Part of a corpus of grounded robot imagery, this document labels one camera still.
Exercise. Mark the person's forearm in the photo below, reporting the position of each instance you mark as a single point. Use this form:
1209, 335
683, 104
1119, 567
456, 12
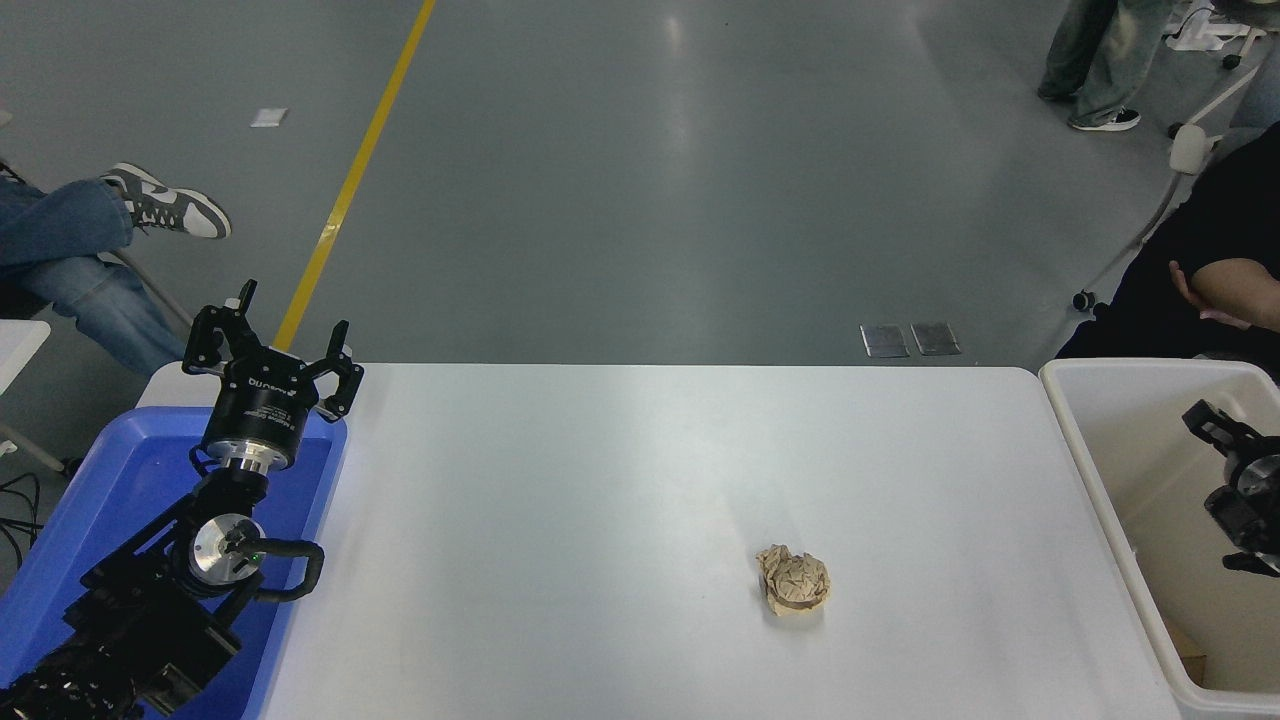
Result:
1240, 288

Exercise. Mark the metal floor plate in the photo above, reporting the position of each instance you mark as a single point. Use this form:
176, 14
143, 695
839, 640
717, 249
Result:
885, 341
936, 339

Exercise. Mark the standing person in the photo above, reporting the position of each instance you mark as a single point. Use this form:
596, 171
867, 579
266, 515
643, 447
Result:
1110, 60

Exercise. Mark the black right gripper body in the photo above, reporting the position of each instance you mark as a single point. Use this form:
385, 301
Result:
1250, 515

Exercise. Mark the blue plastic tray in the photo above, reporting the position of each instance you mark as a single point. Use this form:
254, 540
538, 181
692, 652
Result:
130, 470

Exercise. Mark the crumpled tan paper ball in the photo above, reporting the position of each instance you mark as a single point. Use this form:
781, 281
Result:
793, 580

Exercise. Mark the large pale plastic bin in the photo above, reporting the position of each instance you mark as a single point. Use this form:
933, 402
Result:
1130, 450

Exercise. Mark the small white table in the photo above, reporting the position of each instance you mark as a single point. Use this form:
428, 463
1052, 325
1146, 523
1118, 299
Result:
20, 345

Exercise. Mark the white wheeled frame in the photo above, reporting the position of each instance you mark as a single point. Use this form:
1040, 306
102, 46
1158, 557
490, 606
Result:
1200, 35

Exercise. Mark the white padded grey stand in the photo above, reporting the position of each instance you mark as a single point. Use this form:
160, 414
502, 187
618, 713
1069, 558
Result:
1190, 150

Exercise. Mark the white paper scrap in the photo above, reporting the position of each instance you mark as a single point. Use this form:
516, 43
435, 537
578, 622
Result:
268, 116

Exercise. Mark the seated person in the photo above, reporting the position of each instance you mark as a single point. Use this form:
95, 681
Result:
60, 225

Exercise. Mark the person beside bin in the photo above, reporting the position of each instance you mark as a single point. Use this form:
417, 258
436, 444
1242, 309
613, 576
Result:
1200, 230

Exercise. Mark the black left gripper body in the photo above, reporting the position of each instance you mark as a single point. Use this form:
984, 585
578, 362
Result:
262, 415

